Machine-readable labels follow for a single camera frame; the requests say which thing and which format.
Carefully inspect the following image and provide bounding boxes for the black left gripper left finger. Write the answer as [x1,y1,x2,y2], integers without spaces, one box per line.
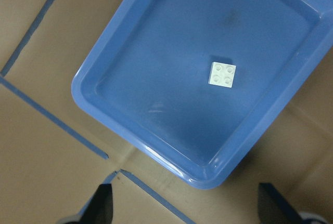
[58,183,113,223]

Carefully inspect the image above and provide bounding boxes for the white block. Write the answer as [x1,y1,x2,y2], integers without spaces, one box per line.
[208,62,236,88]

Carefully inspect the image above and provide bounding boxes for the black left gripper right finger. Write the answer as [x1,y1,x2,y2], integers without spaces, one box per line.
[258,182,328,223]

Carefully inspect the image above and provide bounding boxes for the blue plastic tray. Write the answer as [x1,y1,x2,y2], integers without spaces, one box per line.
[71,0,332,189]

